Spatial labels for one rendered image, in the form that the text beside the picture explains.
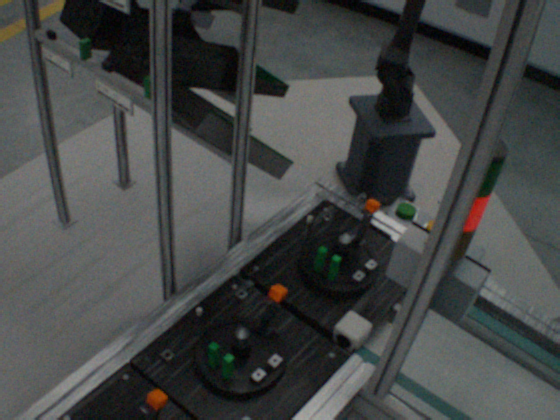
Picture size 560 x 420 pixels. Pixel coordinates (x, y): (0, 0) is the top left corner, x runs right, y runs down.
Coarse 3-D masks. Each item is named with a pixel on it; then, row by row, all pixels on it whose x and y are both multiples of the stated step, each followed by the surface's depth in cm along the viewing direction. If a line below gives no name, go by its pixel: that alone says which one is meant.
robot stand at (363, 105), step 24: (360, 96) 130; (360, 120) 125; (360, 144) 129; (384, 144) 123; (408, 144) 125; (336, 168) 142; (360, 168) 131; (384, 168) 128; (408, 168) 130; (360, 192) 134; (384, 192) 133; (408, 192) 136
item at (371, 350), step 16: (256, 288) 104; (400, 304) 108; (384, 320) 106; (384, 336) 103; (368, 352) 97; (368, 384) 91; (368, 400) 92; (384, 400) 89; (352, 416) 97; (368, 416) 94; (384, 416) 91; (400, 416) 88; (416, 416) 87
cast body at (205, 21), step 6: (186, 0) 107; (192, 0) 105; (198, 0) 105; (180, 6) 107; (186, 6) 106; (192, 12) 106; (198, 12) 107; (204, 12) 108; (210, 12) 108; (192, 18) 107; (198, 18) 108; (204, 18) 108; (210, 18) 109; (198, 24) 108; (204, 24) 109; (210, 24) 110
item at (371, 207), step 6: (366, 204) 104; (372, 204) 103; (378, 204) 104; (366, 210) 104; (372, 210) 104; (366, 216) 103; (372, 216) 105; (360, 222) 106; (366, 222) 105; (360, 228) 106; (366, 228) 106; (360, 234) 106; (360, 240) 107
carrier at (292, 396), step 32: (224, 288) 101; (192, 320) 95; (224, 320) 94; (256, 320) 94; (288, 320) 97; (160, 352) 90; (192, 352) 91; (224, 352) 89; (256, 352) 90; (288, 352) 93; (320, 352) 93; (160, 384) 86; (192, 384) 87; (224, 384) 85; (256, 384) 85; (288, 384) 89; (320, 384) 89; (192, 416) 84; (224, 416) 84; (256, 416) 84; (288, 416) 85
